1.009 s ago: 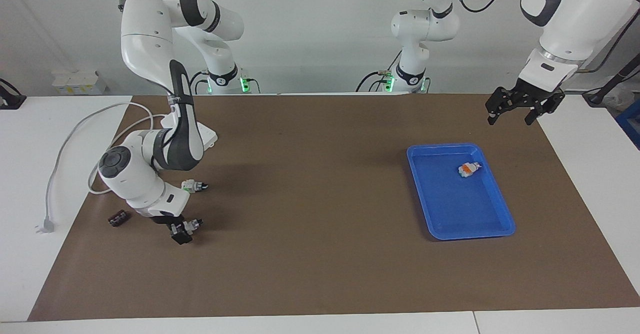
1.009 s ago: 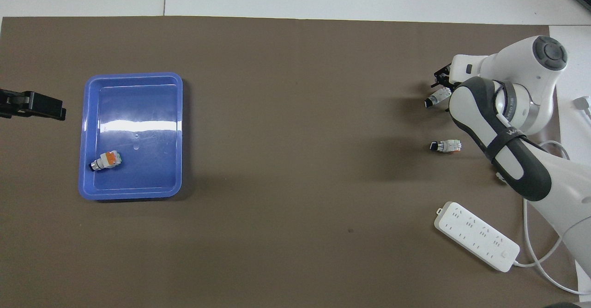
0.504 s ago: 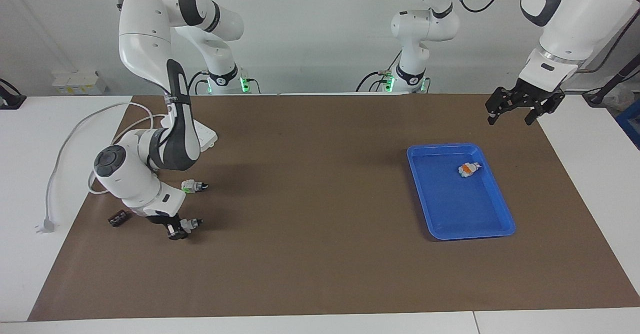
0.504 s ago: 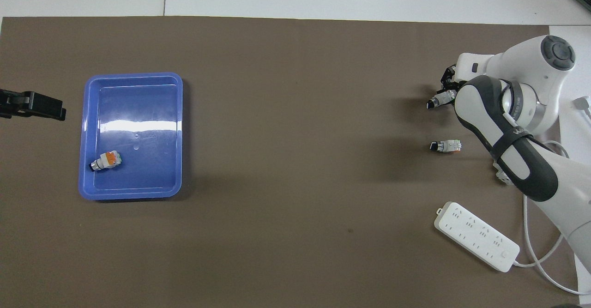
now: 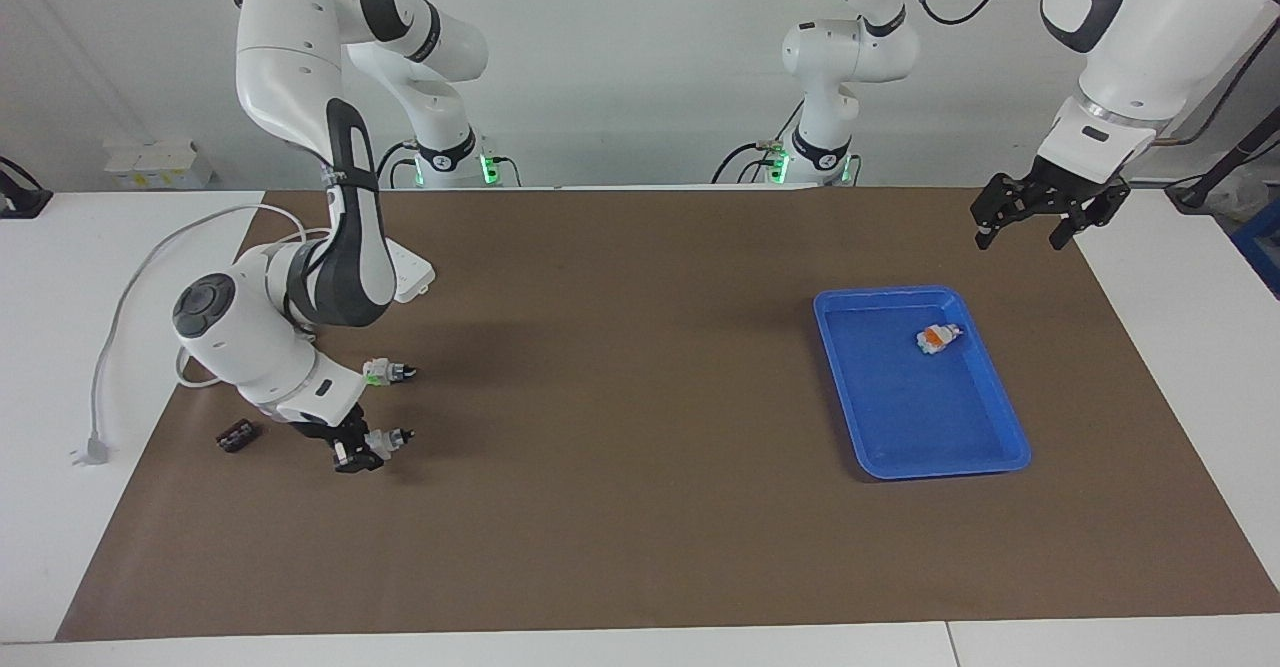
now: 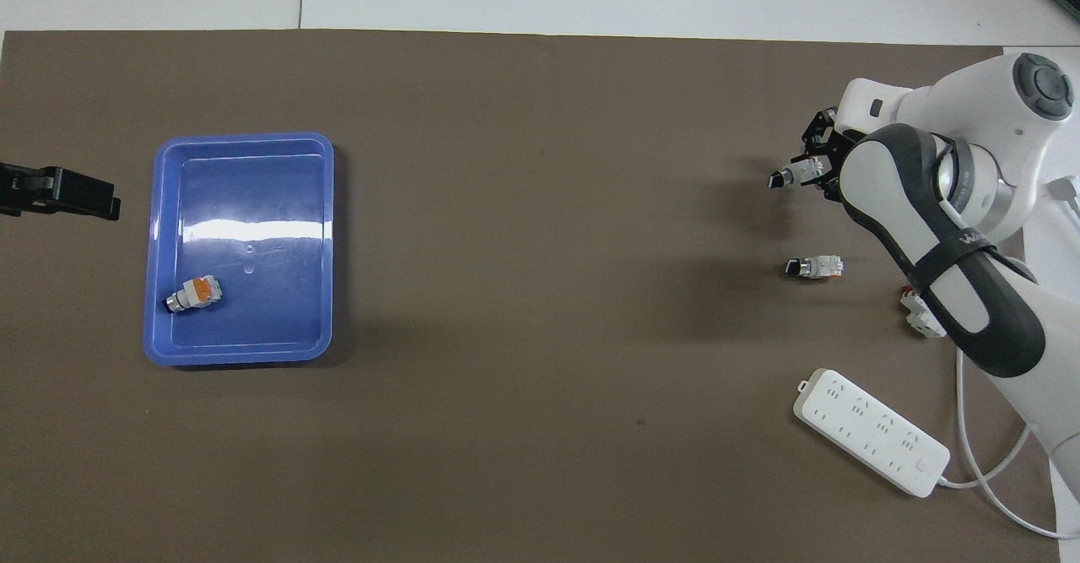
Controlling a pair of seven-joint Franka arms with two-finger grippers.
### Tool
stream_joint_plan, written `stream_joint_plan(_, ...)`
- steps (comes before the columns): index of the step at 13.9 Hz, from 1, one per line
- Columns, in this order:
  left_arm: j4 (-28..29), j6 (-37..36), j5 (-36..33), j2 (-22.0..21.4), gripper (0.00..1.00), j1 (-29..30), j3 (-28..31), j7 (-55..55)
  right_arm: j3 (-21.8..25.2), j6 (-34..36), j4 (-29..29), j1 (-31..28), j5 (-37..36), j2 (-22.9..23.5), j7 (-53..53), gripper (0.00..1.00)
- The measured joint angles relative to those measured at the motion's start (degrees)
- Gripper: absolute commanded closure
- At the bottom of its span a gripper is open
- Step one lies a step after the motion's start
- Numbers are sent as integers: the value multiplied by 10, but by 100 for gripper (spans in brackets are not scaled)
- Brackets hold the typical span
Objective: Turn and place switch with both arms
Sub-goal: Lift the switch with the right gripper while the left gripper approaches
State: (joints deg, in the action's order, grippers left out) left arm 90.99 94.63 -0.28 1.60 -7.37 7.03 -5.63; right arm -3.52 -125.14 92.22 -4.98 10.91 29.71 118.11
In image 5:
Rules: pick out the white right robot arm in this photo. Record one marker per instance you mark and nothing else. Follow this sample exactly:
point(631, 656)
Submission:
point(250, 337)

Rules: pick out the blue plastic tray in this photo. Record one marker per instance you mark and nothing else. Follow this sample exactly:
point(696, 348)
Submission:
point(920, 417)

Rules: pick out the black clamp mount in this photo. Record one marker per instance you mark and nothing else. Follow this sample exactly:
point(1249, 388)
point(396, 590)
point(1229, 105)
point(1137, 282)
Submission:
point(20, 202)

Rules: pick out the white cardboard box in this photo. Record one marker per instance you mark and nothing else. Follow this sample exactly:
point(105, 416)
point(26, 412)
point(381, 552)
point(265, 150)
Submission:
point(155, 167)

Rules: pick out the orange silver-head button switch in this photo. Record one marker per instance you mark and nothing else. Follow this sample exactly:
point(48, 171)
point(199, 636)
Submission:
point(935, 339)

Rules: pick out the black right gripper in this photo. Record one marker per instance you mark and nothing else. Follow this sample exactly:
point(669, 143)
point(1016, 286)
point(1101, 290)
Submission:
point(325, 425)

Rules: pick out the white power strip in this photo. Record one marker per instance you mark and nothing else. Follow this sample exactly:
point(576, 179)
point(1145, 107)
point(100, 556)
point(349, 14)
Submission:
point(412, 272)

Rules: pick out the black terminal block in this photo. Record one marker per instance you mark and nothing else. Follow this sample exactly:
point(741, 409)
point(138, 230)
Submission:
point(236, 437)

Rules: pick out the brown table mat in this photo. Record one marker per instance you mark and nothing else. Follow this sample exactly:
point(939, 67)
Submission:
point(640, 507)

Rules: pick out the blue storage crate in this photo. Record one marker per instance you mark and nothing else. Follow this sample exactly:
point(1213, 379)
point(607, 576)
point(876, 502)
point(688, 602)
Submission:
point(1262, 242)

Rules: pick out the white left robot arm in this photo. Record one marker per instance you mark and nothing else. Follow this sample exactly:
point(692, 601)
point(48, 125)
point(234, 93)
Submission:
point(1140, 37)

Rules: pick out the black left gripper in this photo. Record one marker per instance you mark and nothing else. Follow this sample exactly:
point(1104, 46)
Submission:
point(1062, 189)

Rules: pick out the clear plastic bag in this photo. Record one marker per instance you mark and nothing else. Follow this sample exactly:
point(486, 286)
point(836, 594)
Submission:
point(1245, 192)

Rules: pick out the black stand pole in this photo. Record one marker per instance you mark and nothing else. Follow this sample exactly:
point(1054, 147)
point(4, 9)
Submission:
point(1225, 162)

